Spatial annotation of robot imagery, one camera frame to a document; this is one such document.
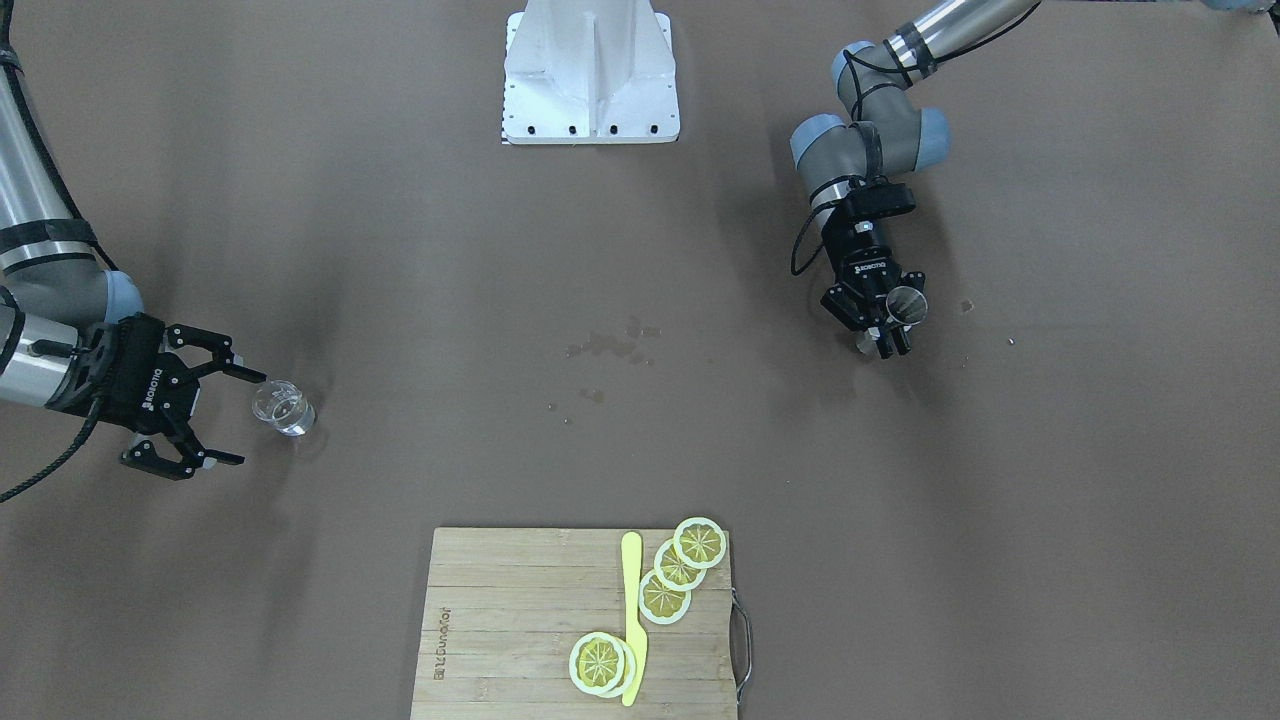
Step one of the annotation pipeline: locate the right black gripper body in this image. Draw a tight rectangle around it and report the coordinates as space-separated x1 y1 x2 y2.
60 314 207 439

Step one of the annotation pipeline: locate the clear glass measuring cup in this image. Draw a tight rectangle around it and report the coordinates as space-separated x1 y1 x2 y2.
250 379 317 438

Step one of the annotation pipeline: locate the lemon slice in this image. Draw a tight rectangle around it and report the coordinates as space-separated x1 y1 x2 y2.
639 570 692 626
653 538 708 593
672 516 730 570
568 632 637 700

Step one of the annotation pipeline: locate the bamboo cutting board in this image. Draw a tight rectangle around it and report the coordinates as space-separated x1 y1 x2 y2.
410 527 751 719

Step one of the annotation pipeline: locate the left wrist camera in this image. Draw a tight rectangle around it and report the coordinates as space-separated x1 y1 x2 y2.
840 182 916 222

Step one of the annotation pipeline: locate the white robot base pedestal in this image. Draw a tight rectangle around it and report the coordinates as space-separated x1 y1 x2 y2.
500 1 681 146

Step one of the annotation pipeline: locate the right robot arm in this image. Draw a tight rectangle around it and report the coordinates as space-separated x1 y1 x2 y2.
1 42 265 492

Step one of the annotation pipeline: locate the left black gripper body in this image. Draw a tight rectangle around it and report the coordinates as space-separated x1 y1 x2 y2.
822 217 908 316

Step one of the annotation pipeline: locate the steel shaker cup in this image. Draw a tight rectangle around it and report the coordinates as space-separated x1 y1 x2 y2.
855 284 928 359

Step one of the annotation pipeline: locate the yellow plastic knife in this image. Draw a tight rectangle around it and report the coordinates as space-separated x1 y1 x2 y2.
620 530 648 707

